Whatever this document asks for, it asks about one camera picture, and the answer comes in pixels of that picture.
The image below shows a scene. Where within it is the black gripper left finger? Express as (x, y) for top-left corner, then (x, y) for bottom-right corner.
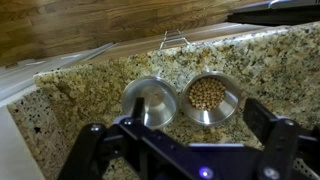
(57, 97), (158, 180)

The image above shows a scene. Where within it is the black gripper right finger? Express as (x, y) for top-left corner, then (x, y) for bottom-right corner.
(242, 97), (320, 180)

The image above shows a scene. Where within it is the small stainless steel bowl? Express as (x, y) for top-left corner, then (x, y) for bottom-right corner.
(121, 75), (181, 130)
(180, 70), (242, 127)

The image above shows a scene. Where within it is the pile of beige chickpeas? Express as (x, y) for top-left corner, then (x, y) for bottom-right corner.
(188, 77), (228, 112)

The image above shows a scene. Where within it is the steel drawer handle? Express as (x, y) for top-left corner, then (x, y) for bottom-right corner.
(159, 29), (192, 51)

